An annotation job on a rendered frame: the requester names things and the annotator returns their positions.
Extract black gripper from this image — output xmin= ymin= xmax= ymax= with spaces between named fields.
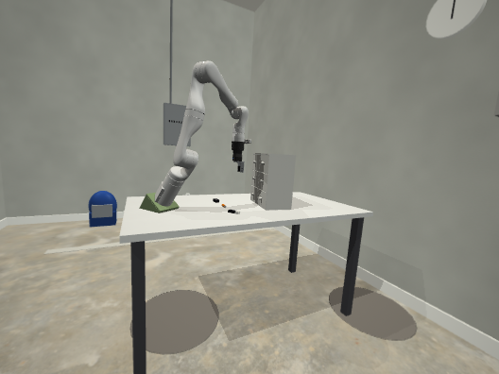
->
xmin=232 ymin=133 xmax=251 ymax=173

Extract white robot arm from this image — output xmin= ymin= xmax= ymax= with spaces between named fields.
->
xmin=155 ymin=61 xmax=249 ymax=207

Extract grey drawer front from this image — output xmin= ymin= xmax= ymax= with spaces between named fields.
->
xmin=260 ymin=155 xmax=269 ymax=172
xmin=258 ymin=189 xmax=267 ymax=208
xmin=252 ymin=155 xmax=260 ymax=170
xmin=251 ymin=170 xmax=259 ymax=187
xmin=259 ymin=172 xmax=267 ymax=190
xmin=250 ymin=185 xmax=258 ymax=203

